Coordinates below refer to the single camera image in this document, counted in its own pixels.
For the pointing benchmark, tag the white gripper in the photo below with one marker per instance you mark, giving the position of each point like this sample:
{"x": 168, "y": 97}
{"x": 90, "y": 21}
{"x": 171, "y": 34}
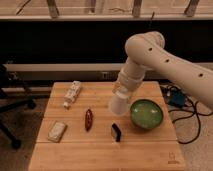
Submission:
{"x": 125, "y": 89}

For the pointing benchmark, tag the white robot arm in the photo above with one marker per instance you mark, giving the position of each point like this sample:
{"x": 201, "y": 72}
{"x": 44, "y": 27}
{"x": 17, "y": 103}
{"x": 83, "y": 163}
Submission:
{"x": 146, "y": 50}

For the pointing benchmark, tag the black eraser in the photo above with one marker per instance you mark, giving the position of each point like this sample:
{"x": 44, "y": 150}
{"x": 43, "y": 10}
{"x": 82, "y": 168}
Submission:
{"x": 116, "y": 132}

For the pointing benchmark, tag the green bowl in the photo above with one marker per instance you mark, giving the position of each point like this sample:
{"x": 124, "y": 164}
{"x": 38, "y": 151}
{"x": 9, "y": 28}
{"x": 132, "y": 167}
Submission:
{"x": 146, "y": 114}

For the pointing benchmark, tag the white crumpled tube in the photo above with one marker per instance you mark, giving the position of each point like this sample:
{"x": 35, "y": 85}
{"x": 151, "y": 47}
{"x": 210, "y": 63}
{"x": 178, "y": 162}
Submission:
{"x": 72, "y": 94}

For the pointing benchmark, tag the blue box on floor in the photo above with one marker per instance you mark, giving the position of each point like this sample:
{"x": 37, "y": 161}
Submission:
{"x": 177, "y": 98}

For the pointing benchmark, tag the white sponge block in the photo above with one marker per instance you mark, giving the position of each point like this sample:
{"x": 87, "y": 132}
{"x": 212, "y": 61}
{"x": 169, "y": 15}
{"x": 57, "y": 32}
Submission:
{"x": 56, "y": 132}

